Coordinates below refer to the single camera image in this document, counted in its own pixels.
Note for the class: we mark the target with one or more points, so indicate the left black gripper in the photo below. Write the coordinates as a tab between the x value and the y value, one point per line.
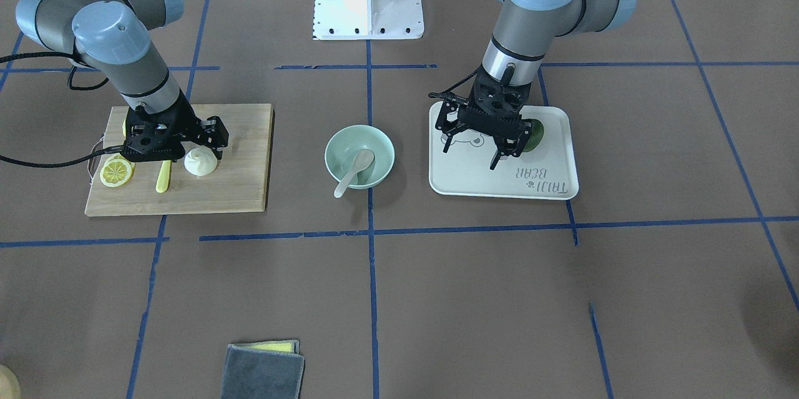
450	116

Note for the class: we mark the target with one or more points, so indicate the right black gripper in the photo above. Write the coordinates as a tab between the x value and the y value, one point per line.
185	119

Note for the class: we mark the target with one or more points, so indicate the white steamed bun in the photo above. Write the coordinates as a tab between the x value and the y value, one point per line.
200	161

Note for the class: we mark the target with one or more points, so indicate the white ceramic spoon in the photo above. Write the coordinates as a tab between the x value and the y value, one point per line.
361	161

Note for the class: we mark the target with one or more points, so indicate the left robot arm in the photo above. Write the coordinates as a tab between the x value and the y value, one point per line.
524	32

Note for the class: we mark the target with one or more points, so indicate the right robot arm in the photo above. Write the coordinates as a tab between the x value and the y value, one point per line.
113	37

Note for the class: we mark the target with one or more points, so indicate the green ceramic bowl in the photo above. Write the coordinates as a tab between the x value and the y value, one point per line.
343	146

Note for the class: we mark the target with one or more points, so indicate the bamboo cutting board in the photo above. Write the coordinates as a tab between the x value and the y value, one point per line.
238	184

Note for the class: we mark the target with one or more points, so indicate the green avocado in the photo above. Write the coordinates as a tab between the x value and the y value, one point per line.
536	134

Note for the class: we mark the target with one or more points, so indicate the yellow plastic knife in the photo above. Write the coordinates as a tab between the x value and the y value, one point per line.
164	177

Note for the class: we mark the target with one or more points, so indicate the white bear tray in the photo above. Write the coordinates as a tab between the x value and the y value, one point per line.
548	172

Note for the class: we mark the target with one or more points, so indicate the lower lemon slice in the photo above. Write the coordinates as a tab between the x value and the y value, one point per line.
116	172

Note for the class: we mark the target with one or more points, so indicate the grey folded cloth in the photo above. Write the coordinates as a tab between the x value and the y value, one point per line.
270	369

